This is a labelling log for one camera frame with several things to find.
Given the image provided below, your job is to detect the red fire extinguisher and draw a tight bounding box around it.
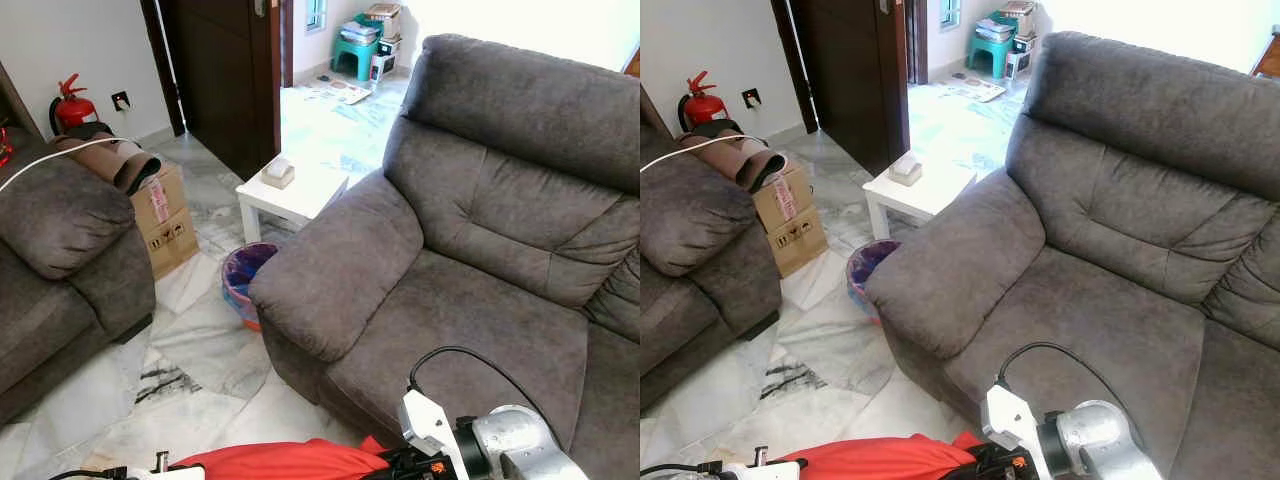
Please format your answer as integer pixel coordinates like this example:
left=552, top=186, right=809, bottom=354
left=678, top=70, right=729, bottom=131
left=48, top=73, right=101, bottom=138

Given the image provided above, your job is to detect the waste bin with purple bag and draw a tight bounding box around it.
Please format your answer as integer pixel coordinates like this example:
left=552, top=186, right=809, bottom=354
left=846, top=239, right=903, bottom=326
left=221, top=242, right=282, bottom=332

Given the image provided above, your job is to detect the dark grey fabric two-seat sofa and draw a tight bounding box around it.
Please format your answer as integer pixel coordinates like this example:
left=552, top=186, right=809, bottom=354
left=248, top=33, right=641, bottom=480
left=865, top=30, right=1280, bottom=480

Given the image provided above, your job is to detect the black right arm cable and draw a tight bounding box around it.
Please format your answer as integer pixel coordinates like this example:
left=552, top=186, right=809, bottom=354
left=995, top=342, right=1131, bottom=411
left=407, top=346, right=546, bottom=421

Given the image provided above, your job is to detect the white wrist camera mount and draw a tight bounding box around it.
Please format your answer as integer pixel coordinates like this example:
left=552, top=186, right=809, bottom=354
left=715, top=447, right=801, bottom=480
left=399, top=390, right=461, bottom=465
left=125, top=452, right=206, bottom=480
left=981, top=383, right=1041, bottom=471

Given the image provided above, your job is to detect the dark wooden door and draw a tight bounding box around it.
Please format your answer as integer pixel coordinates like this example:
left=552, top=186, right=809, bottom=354
left=770, top=0, right=911, bottom=177
left=140, top=0, right=284, bottom=181

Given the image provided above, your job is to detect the brown cardboard box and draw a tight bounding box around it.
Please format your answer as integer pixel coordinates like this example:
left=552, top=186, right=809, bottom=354
left=130, top=165, right=200, bottom=281
left=752, top=165, right=829, bottom=279

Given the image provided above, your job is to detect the thin white cable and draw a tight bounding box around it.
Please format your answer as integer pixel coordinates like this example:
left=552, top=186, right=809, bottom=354
left=0, top=137, right=136, bottom=193
left=640, top=135, right=769, bottom=173

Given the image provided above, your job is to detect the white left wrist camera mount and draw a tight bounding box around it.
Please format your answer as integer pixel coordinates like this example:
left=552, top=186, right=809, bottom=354
left=715, top=447, right=801, bottom=480
left=125, top=452, right=206, bottom=480

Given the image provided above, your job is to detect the small printed carton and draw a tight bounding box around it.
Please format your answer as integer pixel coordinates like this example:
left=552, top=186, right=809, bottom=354
left=362, top=3, right=403, bottom=41
left=998, top=0, right=1038, bottom=39

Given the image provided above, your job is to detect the teal plastic stool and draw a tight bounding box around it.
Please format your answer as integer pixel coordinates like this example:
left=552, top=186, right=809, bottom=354
left=331, top=36, right=383, bottom=83
left=966, top=35, right=1013, bottom=81

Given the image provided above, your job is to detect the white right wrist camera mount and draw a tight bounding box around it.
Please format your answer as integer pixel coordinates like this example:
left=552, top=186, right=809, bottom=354
left=981, top=383, right=1041, bottom=471
left=399, top=390, right=461, bottom=465

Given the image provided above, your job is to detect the brown rolled cushion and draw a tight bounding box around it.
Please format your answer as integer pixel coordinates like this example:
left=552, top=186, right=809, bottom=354
left=52, top=122, right=163, bottom=194
left=680, top=120, right=788, bottom=193

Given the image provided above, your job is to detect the white side table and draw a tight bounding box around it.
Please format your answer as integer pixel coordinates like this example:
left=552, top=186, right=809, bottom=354
left=236, top=160, right=350, bottom=244
left=863, top=158, right=978, bottom=241

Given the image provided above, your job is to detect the red pillow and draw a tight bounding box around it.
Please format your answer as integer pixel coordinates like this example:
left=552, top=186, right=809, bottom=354
left=778, top=432, right=986, bottom=480
left=172, top=436, right=391, bottom=480

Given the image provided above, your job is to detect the patterned floor mat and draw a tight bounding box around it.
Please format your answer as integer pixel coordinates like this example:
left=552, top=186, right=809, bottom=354
left=935, top=75, right=1008, bottom=104
left=300, top=75, right=373, bottom=106

